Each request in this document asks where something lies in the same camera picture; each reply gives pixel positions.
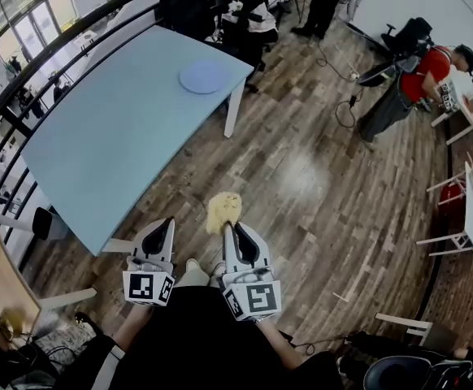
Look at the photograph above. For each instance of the white wooden stool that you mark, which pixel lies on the white wooden stool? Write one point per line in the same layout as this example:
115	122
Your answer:
407	324

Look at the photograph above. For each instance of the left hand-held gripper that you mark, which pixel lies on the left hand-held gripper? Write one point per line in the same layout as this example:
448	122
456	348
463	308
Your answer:
147	287

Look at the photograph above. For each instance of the black stool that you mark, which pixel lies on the black stool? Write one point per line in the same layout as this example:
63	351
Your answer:
42	222

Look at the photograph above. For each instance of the red container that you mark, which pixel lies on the red container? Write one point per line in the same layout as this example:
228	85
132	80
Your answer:
452	199

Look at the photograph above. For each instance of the light blue table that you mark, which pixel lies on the light blue table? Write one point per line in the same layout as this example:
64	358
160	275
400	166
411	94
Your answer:
234	112

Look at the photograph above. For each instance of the person's black clothing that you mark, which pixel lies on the person's black clothing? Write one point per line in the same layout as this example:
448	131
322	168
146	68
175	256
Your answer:
204	339

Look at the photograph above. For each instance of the patterned cloth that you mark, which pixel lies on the patterned cloth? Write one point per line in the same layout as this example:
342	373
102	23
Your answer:
63	341

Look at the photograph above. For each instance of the blue round plate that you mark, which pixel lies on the blue round plate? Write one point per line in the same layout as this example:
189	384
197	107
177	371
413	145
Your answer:
204	76

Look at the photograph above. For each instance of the person's beige left shoe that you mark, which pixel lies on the person's beige left shoe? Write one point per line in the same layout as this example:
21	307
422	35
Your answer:
196	272

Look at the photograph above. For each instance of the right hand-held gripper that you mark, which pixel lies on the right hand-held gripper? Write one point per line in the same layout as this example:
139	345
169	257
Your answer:
254	295

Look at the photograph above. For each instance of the black office chair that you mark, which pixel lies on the black office chair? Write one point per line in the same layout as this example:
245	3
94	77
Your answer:
409	35
236	18

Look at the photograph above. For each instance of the black metal railing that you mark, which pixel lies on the black metal railing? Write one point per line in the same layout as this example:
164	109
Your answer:
1	108

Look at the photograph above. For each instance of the white stick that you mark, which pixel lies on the white stick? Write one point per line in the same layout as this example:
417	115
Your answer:
341	297

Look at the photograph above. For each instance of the black plastic chair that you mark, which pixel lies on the black plastic chair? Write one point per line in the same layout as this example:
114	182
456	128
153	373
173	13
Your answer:
407	374

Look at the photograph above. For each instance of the person's beige right shoe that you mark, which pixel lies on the person's beige right shoe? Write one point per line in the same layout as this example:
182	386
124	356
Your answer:
218	274

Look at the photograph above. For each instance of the person's left forearm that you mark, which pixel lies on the person's left forearm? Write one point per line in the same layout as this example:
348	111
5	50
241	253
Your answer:
133	327

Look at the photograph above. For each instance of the person's beige shoe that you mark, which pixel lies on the person's beige shoe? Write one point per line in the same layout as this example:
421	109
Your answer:
218	274
196	272

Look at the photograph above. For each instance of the person's right forearm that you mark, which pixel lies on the person's right forearm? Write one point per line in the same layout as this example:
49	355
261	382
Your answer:
279	345

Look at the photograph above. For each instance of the yellow sponge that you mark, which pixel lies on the yellow sponge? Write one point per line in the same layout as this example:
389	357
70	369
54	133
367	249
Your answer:
223	211

